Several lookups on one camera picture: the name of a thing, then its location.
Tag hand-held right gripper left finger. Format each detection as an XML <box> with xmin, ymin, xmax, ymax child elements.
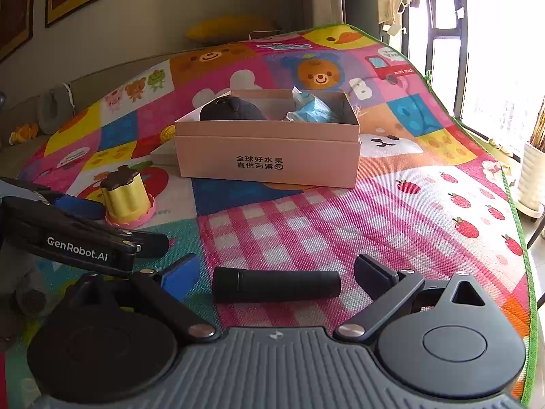
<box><xmin>72</xmin><ymin>255</ymin><xmax>220</xmax><ymax>344</ymax></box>

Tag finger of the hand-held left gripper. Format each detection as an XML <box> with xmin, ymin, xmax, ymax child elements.
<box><xmin>40</xmin><ymin>192</ymin><xmax>106</xmax><ymax>222</ymax></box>
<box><xmin>104</xmin><ymin>228</ymin><xmax>170</xmax><ymax>260</ymax></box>

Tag blue face mask packet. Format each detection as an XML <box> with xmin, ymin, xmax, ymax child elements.
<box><xmin>286</xmin><ymin>86</ymin><xmax>341</xmax><ymax>123</ymax></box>

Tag orange yellow toy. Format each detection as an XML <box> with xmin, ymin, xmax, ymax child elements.
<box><xmin>9</xmin><ymin>123</ymin><xmax>40</xmax><ymax>145</ymax></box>

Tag white vase dried stems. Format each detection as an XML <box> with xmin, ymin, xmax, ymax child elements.
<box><xmin>516</xmin><ymin>94</ymin><xmax>545</xmax><ymax>219</ymax></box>

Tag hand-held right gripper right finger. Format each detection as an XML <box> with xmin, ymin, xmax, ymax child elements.
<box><xmin>333</xmin><ymin>253</ymin><xmax>486</xmax><ymax>344</ymax></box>

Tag black cylinder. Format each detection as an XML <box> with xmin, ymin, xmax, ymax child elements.
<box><xmin>212</xmin><ymin>266</ymin><xmax>342</xmax><ymax>304</ymax></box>

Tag yellow toy cup brown lid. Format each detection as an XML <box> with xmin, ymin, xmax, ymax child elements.
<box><xmin>100</xmin><ymin>165</ymin><xmax>156</xmax><ymax>228</ymax></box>

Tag colourful cartoon play mat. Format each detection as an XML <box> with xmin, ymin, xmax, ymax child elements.
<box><xmin>0</xmin><ymin>23</ymin><xmax>539</xmax><ymax>409</ymax></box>

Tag tall red framed picture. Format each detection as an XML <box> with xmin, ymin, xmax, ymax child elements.
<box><xmin>0</xmin><ymin>0</ymin><xmax>39</xmax><ymax>62</ymax></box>

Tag black window frame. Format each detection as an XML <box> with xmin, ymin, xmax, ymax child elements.
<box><xmin>408</xmin><ymin>0</ymin><xmax>545</xmax><ymax>158</ymax></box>

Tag beige upholstered bed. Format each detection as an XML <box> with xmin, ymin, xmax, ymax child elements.
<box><xmin>0</xmin><ymin>49</ymin><xmax>190</xmax><ymax>167</ymax></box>

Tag yellow pillow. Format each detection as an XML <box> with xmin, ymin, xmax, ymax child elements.
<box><xmin>185</xmin><ymin>17</ymin><xmax>274</xmax><ymax>44</ymax></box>

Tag white box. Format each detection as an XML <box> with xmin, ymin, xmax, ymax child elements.
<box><xmin>151</xmin><ymin>144</ymin><xmax>178</xmax><ymax>165</ymax></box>

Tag black plush toy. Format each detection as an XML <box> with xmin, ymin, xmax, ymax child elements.
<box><xmin>200</xmin><ymin>96</ymin><xmax>267</xmax><ymax>121</ymax></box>

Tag pink cardboard box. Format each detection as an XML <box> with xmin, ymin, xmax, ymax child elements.
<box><xmin>174</xmin><ymin>89</ymin><xmax>362</xmax><ymax>189</ymax></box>

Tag beige hanging garment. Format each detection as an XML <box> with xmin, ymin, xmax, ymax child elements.
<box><xmin>378</xmin><ymin>0</ymin><xmax>410</xmax><ymax>27</ymax></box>

